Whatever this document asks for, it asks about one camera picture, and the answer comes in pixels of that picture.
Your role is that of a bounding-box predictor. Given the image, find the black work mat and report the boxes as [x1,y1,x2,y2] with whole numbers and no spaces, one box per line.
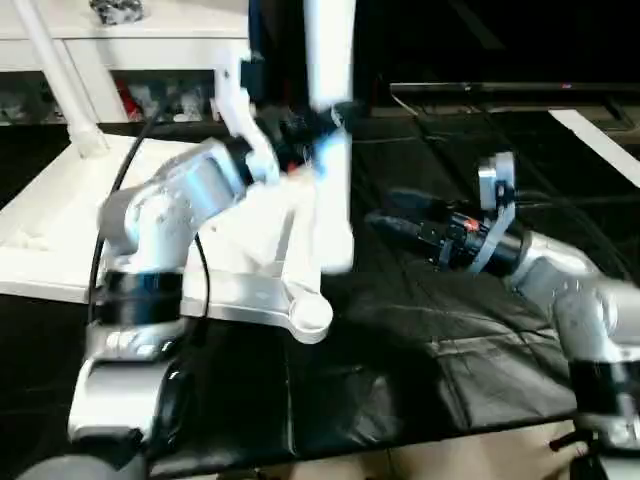
[0,105,640,471]

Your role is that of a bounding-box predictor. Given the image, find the white glass-door cabinet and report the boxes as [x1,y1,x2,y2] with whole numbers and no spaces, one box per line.
[0,0,253,127]

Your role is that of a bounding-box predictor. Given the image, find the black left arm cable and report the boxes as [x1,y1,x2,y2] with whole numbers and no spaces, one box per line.
[86,98,213,346]

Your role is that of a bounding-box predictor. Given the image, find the white plastic table leg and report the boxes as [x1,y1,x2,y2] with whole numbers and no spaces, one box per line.
[14,0,109,159]
[302,0,357,275]

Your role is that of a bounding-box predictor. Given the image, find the white plastic table top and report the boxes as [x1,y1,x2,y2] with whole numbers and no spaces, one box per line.
[0,135,335,346]

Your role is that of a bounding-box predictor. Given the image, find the black stand legs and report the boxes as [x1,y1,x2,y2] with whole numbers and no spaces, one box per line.
[548,428,603,456]

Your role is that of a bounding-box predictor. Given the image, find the small silver ornament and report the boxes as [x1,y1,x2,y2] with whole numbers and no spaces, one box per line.
[90,0,147,27]

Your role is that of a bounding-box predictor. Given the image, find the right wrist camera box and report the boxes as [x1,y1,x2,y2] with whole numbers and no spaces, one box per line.
[474,151,523,279]

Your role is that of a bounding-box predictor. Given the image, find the red bottle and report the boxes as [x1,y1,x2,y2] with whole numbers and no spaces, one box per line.
[116,84,139,123]

